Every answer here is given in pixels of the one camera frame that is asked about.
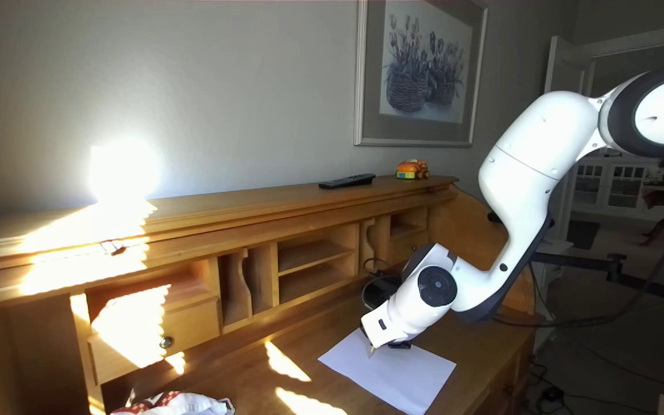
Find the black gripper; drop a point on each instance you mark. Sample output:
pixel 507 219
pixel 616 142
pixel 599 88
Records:
pixel 401 343

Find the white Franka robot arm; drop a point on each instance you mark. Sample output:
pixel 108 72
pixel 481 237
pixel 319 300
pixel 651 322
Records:
pixel 530 152

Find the white paper sheet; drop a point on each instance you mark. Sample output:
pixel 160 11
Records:
pixel 396 376

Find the black plastic tray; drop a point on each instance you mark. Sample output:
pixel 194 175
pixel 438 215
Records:
pixel 378 291

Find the black power plug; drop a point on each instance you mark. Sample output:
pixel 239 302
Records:
pixel 551 393

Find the black remote control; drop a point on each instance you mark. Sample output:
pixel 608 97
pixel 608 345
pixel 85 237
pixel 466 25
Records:
pixel 345 182

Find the orange green toy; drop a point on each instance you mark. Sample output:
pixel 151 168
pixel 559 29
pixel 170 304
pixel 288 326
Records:
pixel 411 168

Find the wooden desk with hutch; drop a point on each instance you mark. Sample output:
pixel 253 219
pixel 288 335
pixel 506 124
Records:
pixel 270 222

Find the wooden desk drawer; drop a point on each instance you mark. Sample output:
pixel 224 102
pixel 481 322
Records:
pixel 185 330

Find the crumpled white red cloth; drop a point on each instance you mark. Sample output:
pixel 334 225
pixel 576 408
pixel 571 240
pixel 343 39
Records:
pixel 178 404

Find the framed flower picture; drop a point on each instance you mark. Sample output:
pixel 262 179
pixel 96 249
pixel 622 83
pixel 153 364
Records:
pixel 419 70

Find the small metal clip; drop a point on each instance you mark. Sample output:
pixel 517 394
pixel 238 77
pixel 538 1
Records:
pixel 114 249

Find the black camera stand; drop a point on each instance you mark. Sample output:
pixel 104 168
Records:
pixel 616 270

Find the white door frame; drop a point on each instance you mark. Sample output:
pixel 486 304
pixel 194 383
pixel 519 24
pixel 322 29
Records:
pixel 560 54

